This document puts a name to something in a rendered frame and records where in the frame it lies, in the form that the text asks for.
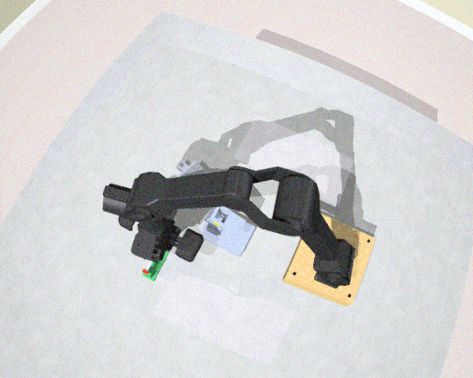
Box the grey pin with red head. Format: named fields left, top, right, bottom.
left=142, top=261, right=152, bottom=275

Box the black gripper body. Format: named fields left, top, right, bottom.
left=118, top=216, right=205, bottom=262

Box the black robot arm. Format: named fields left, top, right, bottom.
left=102, top=166, right=355, bottom=289

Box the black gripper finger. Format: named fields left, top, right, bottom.
left=163, top=228, right=182, bottom=251

